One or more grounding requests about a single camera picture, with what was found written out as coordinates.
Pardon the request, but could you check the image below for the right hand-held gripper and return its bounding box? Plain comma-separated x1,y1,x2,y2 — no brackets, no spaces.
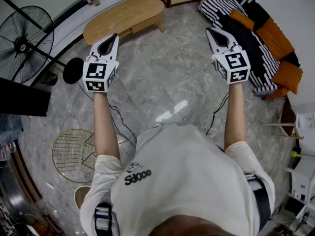
205,27,251,85

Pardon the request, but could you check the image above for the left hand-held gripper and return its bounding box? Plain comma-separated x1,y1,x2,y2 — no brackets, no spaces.
83,33,120,92

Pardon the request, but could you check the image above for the person's right forearm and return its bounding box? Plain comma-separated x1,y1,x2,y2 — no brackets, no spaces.
224,82,248,150

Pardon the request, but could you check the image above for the person's left forearm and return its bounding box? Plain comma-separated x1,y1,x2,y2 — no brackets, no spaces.
93,91,121,161

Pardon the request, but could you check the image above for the wooden coffee table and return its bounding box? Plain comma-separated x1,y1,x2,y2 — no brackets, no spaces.
83,0,165,46

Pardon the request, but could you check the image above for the black white striped blanket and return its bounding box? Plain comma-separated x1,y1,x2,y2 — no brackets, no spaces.
198,0,301,95

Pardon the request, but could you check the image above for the orange sofa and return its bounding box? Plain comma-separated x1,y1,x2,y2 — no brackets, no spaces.
200,0,304,101

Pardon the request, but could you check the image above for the black mesh wastebasket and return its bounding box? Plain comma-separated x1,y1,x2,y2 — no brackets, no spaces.
39,71,59,86

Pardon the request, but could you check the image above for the black standing fan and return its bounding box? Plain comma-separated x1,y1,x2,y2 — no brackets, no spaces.
0,0,84,85

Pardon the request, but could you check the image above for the black box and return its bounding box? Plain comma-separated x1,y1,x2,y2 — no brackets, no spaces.
0,77,52,117

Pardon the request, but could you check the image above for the dark wooden stool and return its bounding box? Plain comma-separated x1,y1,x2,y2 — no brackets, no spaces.
260,99,305,140

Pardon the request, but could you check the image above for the white box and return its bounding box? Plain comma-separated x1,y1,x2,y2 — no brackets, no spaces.
296,112,315,130

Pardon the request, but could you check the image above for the person's white t-shirt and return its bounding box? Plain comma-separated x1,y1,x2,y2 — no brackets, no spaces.
80,124,276,236

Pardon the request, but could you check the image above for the white cabinet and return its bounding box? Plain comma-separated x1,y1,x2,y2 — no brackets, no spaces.
286,153,315,231

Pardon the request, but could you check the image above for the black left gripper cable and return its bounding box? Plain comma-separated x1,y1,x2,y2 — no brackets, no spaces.
108,104,137,148

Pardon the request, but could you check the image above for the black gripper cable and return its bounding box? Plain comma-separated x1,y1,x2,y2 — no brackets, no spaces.
108,104,137,148
205,92,229,136

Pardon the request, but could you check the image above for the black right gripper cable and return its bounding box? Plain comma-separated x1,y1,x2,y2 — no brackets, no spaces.
205,92,229,136

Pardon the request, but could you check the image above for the gold wire basket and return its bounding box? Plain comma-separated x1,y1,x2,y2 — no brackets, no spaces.
51,129,128,184

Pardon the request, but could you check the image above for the grey black shoulder strap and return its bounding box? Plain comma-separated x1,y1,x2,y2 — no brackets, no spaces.
245,174,271,225
94,202,114,236

